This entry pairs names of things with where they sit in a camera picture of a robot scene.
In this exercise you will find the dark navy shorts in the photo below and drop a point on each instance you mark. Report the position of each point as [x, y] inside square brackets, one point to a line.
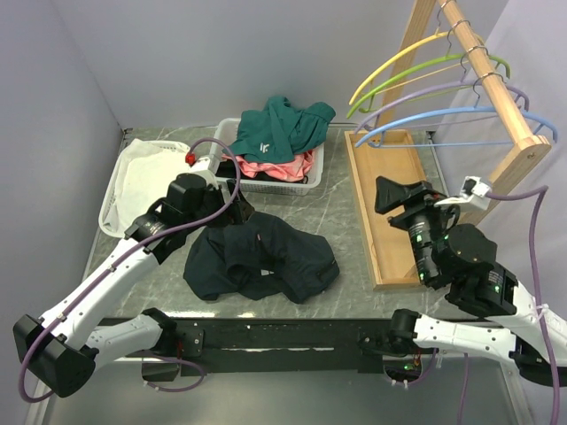
[263, 257]

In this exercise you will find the white basket with cloth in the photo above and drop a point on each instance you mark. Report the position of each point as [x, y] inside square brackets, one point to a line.
[119, 195]

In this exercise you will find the purple hanger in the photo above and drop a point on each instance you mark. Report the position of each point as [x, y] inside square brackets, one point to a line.
[431, 91]

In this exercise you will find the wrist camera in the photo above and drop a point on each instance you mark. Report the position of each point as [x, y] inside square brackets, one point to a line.
[471, 197]
[207, 162]

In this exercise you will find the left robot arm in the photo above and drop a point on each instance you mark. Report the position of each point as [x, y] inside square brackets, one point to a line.
[66, 345]

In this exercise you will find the green hanger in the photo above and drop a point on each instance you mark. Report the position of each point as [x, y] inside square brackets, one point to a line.
[397, 80]

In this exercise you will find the white laundry basket with clothes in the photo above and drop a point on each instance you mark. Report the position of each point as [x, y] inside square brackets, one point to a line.
[226, 131]

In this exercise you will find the white cloth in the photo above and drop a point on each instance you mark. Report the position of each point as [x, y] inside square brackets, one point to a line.
[137, 177]

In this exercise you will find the pink garment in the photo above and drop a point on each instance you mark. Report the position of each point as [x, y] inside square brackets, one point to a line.
[294, 171]

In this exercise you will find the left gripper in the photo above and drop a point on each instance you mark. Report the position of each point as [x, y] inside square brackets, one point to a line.
[240, 212]

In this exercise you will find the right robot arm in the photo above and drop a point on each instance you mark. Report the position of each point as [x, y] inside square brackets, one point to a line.
[458, 256]

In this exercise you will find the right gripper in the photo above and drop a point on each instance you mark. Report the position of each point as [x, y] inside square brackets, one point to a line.
[388, 191]

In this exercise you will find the blue hanger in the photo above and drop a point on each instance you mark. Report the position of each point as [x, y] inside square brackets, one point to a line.
[543, 123]

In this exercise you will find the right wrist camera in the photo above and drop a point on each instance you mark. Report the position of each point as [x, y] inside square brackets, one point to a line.
[471, 197]

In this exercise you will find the wooden hanger rack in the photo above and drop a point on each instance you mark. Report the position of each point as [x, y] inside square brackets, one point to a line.
[388, 252]

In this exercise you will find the teal garment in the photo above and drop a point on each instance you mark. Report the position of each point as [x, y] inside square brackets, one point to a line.
[279, 131]

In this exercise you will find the yellow hanger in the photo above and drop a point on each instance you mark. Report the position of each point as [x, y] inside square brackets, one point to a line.
[411, 42]

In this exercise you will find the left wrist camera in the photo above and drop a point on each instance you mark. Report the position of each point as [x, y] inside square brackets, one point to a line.
[207, 162]

